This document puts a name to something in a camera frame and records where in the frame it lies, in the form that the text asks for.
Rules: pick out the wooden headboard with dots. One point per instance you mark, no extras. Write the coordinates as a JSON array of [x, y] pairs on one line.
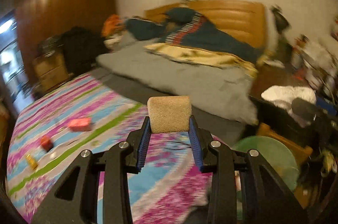
[[237, 18]]

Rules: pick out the brown wooden wardrobe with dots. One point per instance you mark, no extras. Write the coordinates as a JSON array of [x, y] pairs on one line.
[[60, 2]]

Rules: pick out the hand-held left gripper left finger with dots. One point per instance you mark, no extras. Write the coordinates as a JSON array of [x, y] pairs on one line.
[[144, 144]]

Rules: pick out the red apple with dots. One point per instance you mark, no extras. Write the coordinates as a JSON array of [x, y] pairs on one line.
[[46, 143]]

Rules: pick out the cream patterned blanket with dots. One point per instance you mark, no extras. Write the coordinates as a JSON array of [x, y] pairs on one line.
[[206, 56]]

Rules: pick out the dark blue patterned blanket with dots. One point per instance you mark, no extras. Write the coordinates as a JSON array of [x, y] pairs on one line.
[[211, 39]]

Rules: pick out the pink packet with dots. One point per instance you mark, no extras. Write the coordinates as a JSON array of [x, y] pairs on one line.
[[79, 124]]

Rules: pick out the green trash bin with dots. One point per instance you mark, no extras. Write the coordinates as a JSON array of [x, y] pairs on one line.
[[266, 158]]

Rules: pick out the black clothes pile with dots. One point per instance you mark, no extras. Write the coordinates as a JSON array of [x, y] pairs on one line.
[[79, 47]]

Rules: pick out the dark grey bed sheet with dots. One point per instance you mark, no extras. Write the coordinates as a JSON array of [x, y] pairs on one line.
[[216, 122]]

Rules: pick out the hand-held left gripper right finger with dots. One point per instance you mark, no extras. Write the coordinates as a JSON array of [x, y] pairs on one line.
[[195, 144]]

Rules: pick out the shiny black bag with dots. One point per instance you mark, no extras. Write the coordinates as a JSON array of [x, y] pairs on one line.
[[48, 43]]

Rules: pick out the white cloth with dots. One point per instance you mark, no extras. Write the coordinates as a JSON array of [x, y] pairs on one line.
[[287, 96]]

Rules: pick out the beige sponge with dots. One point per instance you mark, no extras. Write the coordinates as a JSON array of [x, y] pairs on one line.
[[169, 114]]

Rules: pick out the orange bag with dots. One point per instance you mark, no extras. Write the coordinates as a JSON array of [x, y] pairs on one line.
[[112, 24]]

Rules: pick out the floral striped bedsheet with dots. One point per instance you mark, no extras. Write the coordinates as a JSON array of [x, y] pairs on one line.
[[66, 108]]

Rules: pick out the small cardboard box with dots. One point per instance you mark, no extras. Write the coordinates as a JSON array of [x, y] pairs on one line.
[[48, 63]]

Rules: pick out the grey quilt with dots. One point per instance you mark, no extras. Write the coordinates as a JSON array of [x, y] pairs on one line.
[[171, 76]]

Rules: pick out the dark wooden desk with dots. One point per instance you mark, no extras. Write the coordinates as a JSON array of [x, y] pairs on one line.
[[274, 76]]

